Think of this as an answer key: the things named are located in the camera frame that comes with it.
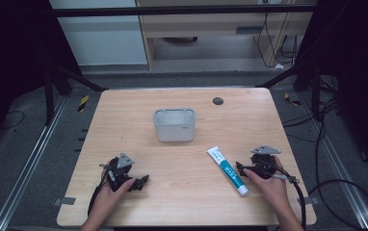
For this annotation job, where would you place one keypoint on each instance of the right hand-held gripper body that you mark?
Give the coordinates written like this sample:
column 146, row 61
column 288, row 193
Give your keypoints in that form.
column 264, row 165

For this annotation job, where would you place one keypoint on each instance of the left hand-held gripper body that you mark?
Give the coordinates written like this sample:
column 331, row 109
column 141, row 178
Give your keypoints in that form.
column 121, row 170

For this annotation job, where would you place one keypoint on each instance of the white and teal toothpaste tube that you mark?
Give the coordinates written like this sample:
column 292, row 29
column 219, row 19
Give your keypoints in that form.
column 229, row 171

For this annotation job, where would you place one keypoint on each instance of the grey plastic container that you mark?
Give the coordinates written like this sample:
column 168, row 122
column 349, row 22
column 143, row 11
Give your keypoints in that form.
column 174, row 126

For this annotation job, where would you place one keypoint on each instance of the person's right hand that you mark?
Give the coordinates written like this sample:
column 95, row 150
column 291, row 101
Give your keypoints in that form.
column 270, row 191

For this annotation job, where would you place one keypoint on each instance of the person's left hand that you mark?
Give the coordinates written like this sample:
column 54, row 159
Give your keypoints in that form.
column 108, row 199

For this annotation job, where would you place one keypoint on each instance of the grey tape piece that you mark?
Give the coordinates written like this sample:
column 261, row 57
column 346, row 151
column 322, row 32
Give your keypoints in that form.
column 310, row 200
column 65, row 201

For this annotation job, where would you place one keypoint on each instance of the grey round table grommet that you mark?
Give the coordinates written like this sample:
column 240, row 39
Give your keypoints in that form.
column 218, row 101

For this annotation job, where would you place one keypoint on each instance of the yellow and black tape strip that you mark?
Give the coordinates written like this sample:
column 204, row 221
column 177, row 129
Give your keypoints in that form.
column 83, row 103
column 292, row 100

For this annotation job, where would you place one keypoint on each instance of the black metal stand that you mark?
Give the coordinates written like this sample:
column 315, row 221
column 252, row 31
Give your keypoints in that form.
column 315, row 86
column 48, row 93

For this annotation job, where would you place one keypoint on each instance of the white plug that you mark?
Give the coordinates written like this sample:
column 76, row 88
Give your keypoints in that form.
column 279, row 66

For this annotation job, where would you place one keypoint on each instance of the black curtain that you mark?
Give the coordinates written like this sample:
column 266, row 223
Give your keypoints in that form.
column 12, row 64
column 355, row 80

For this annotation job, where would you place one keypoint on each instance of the white cabinet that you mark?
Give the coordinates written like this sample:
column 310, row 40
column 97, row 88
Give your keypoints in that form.
column 101, row 41

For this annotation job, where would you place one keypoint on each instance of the light wooden desk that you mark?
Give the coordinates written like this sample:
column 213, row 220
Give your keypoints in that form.
column 204, row 29

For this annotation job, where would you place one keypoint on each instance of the aluminium floor rail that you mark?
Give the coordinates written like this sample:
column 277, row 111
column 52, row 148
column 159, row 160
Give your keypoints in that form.
column 24, row 166
column 339, row 166

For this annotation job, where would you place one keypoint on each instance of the black horizontal frame bar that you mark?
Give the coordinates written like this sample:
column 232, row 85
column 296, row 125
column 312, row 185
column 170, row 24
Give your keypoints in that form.
column 172, row 11

